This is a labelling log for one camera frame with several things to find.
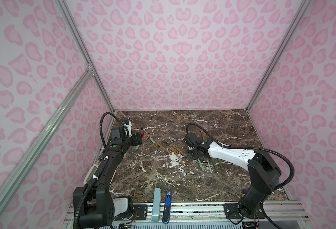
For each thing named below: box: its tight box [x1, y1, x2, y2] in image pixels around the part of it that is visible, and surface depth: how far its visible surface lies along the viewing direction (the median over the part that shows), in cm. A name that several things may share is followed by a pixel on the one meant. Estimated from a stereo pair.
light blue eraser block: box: [151, 187, 162, 222], surface depth 73 cm
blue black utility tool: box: [162, 190, 172, 225], surface depth 75 cm
